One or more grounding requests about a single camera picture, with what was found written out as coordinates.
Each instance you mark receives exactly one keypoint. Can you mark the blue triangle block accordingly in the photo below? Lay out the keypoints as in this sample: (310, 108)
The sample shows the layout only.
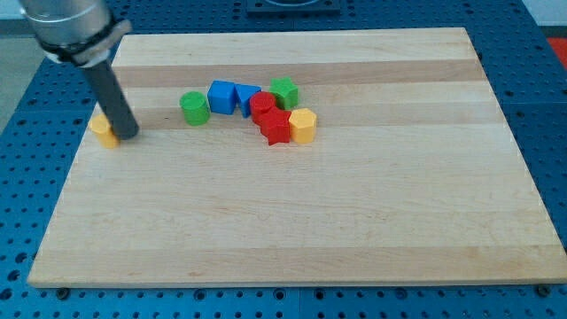
(244, 94)

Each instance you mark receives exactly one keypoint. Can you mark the yellow heart block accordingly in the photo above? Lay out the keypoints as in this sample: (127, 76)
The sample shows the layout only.
(103, 131)

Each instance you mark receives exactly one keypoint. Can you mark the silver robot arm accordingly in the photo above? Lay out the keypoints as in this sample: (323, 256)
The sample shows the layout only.
(83, 33)

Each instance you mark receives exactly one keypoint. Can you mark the blue cube block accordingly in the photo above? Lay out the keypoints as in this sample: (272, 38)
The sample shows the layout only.
(222, 97)

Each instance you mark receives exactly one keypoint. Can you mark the green cylinder block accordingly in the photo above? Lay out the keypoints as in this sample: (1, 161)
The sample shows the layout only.
(195, 108)

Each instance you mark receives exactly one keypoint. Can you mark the red cylinder block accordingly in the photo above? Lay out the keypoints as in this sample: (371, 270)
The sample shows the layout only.
(261, 103)

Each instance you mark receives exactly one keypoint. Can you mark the red star block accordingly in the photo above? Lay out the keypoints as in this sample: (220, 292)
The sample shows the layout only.
(274, 125)

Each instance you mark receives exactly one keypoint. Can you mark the wooden board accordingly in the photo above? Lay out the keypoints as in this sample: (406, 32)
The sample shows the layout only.
(414, 176)

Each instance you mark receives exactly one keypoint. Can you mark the green star block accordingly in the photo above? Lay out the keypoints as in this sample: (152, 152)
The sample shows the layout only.
(285, 91)

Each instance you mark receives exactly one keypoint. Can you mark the yellow hexagon block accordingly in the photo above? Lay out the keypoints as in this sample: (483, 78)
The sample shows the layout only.
(303, 123)

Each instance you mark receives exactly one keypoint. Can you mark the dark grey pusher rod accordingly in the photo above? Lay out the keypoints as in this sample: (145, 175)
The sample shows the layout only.
(111, 99)

